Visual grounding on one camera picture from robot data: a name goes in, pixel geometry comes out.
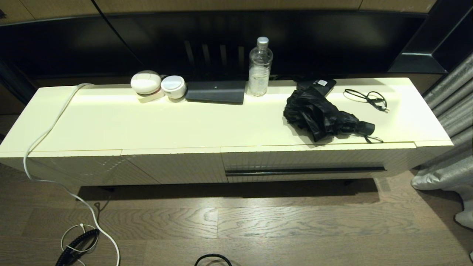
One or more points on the white ribbed drawer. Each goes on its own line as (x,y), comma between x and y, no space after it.
(295,159)

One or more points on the black umbrella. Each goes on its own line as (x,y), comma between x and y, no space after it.
(317,114)

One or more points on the white low cabinet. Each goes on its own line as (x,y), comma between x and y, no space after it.
(147,122)

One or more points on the dark grey flat box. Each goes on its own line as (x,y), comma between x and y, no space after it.
(216,92)

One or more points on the white ribbed cabinet door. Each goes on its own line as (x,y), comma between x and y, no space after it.
(184,166)
(92,168)

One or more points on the clear plastic water bottle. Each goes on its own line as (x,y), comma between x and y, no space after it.
(259,73)

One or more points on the small white round device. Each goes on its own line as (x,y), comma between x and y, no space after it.
(173,86)

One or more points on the black box with white label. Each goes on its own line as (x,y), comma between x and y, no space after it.
(327,84)

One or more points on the large white round device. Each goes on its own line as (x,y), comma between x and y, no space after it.
(145,82)

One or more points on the black television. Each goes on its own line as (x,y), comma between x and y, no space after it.
(332,44)

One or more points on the grey curtain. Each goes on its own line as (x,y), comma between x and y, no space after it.
(451,111)

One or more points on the black wall shelf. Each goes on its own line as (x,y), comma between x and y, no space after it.
(443,37)

